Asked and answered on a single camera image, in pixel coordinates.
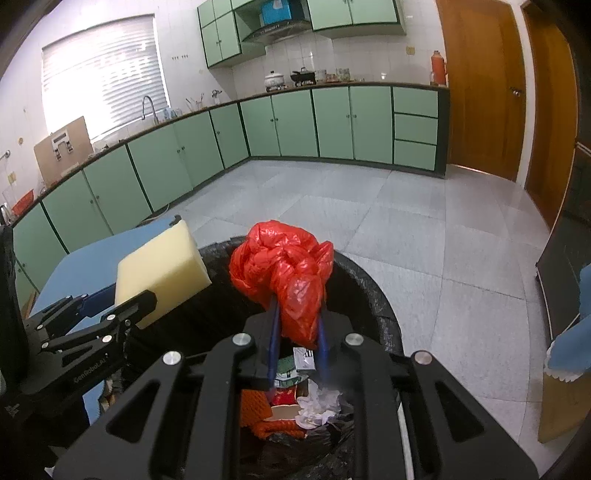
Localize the steel faucet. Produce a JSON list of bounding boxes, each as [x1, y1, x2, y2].
[[141, 95, 160, 126]]

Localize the wooden board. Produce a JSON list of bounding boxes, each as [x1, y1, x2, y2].
[[34, 116, 93, 188]]

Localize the white window blind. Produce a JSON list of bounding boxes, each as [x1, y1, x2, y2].
[[41, 14, 170, 142]]

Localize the wooden door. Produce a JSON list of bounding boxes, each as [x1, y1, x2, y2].
[[436, 0, 527, 182], [522, 2, 581, 228]]

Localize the dark cabinet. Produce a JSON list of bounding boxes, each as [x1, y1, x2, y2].
[[536, 143, 591, 343]]

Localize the red plastic bag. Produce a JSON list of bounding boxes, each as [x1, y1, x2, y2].
[[228, 220, 335, 350]]

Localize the trash bin with black liner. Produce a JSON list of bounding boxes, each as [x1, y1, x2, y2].
[[99, 235, 407, 480]]

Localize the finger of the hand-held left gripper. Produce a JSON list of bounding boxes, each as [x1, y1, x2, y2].
[[23, 284, 117, 334], [39, 290, 158, 352]]

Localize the wooden panel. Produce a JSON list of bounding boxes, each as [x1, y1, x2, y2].
[[538, 369, 590, 445]]

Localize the white green printed package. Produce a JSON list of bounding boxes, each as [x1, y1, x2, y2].
[[276, 347, 317, 389]]

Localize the range hood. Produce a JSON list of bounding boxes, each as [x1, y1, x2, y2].
[[240, 18, 315, 45]]

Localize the orange foam net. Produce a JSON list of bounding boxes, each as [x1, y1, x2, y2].
[[242, 390, 306, 440]]

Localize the white tissue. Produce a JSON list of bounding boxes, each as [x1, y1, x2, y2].
[[295, 385, 354, 428]]

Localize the blue tablecloth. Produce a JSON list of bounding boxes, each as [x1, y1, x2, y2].
[[18, 215, 185, 421]]

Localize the orange thermos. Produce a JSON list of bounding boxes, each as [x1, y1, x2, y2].
[[429, 50, 448, 87]]

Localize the white clip holder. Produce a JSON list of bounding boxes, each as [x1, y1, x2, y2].
[[50, 130, 74, 160]]

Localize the green base kitchen cabinets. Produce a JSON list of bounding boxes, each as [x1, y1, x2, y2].
[[0, 85, 451, 296]]

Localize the pale yellow foam block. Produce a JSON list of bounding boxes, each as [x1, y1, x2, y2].
[[115, 219, 212, 330]]

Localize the blue box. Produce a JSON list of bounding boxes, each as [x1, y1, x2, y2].
[[260, 0, 292, 27]]

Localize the blue scalloped cloth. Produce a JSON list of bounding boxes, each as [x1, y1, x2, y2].
[[545, 265, 591, 382]]

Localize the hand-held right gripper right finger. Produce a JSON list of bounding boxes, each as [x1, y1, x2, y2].
[[316, 309, 539, 480]]

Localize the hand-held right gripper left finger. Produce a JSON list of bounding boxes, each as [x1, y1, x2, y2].
[[53, 298, 282, 480]]

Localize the green wall cabinets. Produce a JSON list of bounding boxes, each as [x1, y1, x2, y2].
[[198, 0, 407, 69]]

